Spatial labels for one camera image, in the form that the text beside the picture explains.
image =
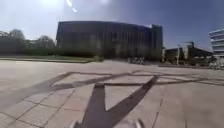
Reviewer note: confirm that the large dark building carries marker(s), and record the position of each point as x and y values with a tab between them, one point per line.
106	38

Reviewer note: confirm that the grey concrete paved road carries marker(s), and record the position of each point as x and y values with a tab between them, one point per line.
133	96

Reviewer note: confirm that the green lawn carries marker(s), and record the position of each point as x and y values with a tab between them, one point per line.
50	57

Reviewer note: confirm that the low dark building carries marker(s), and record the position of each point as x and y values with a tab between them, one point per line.
188	53

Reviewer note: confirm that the row of green trees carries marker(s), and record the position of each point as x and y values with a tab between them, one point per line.
23	45

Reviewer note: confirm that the white building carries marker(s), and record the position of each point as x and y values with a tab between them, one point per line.
217	42

